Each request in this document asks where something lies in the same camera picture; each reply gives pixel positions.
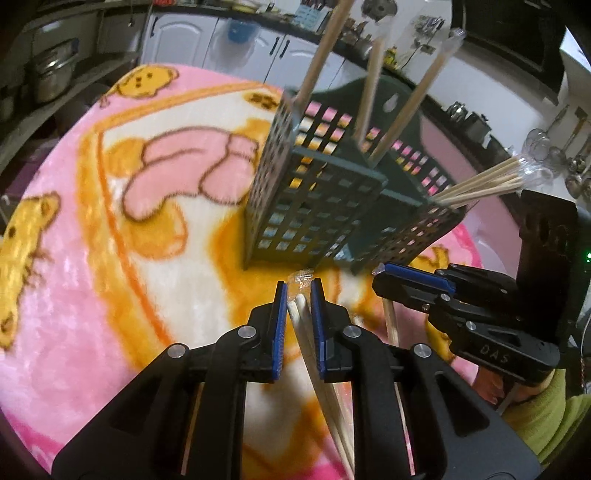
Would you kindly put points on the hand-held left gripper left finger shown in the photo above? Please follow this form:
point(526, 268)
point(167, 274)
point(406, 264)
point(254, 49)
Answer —
point(279, 327)

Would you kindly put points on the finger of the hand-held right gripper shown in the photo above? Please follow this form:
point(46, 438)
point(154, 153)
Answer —
point(420, 274)
point(498, 344)

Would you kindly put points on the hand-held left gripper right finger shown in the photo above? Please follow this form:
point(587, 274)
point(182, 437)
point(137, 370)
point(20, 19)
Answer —
point(318, 327)

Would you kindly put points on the wooden chopsticks pair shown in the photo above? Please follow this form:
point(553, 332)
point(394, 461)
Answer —
point(299, 314)
point(318, 55)
point(391, 323)
point(485, 177)
point(501, 190)
point(415, 101)
point(369, 92)
point(489, 186)

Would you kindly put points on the dark green perforated utensil holder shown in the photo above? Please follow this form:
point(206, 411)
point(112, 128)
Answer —
point(314, 207)

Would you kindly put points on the person's right forearm green sleeve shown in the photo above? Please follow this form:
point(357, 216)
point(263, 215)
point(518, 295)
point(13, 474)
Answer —
point(545, 415)

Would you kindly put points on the person's right hand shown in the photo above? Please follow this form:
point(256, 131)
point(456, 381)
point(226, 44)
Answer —
point(494, 385)

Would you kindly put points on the hanging steel ladle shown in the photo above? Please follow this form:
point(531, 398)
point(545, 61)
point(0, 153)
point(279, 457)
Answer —
point(577, 170)

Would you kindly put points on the steel canister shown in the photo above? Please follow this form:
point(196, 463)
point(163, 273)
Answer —
point(476, 122)

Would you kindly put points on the steel kettle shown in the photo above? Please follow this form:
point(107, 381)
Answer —
point(456, 112)

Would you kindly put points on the pink printed bear blanket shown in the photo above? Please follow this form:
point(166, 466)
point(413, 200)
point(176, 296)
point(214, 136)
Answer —
point(92, 277)

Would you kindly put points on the yellow oil bottle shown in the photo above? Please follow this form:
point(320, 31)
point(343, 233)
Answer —
point(393, 56)

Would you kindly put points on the black range hood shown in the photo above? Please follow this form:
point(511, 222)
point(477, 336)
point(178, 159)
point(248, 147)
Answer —
point(508, 37)

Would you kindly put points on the black kitchen countertop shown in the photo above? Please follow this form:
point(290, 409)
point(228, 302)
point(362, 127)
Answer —
point(346, 48)

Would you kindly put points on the hanging steel pot lid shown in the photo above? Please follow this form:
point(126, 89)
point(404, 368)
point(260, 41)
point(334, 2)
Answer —
point(378, 8)

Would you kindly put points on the light blue knife block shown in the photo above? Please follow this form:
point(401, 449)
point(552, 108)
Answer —
point(310, 14)

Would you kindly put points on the blue plastic bag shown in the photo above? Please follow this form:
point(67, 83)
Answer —
point(243, 30)

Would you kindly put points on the white kitchen cabinets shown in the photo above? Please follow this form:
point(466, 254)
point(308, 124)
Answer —
point(184, 41)

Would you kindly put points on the metal shelf rack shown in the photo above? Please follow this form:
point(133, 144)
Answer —
point(115, 60)

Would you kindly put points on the steel pot on shelf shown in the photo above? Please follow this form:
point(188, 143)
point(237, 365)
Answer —
point(53, 74)

